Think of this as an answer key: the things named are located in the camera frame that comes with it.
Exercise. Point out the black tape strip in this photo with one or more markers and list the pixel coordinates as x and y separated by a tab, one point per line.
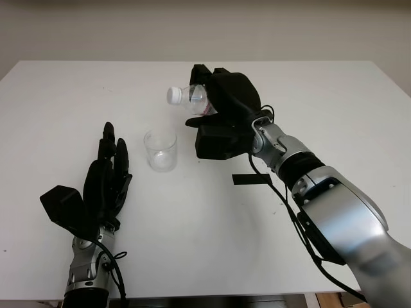
244	179

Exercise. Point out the clear water bottle white cap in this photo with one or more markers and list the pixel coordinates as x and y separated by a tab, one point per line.
189	97

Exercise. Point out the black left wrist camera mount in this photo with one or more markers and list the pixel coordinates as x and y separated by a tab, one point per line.
62	205

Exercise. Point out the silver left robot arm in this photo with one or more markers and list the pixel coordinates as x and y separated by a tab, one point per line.
83	266

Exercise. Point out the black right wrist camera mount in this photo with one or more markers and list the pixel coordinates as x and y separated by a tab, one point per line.
218	142

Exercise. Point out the clear plastic cup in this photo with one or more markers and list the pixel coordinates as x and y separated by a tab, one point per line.
160	154

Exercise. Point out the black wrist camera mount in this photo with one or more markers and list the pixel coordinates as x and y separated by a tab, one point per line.
62	205
218	142

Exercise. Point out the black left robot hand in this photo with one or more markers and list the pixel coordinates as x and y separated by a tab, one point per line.
102	189

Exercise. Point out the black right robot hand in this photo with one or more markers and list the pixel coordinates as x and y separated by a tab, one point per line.
234	96

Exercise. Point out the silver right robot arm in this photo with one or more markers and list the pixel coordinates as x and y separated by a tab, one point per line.
346	205

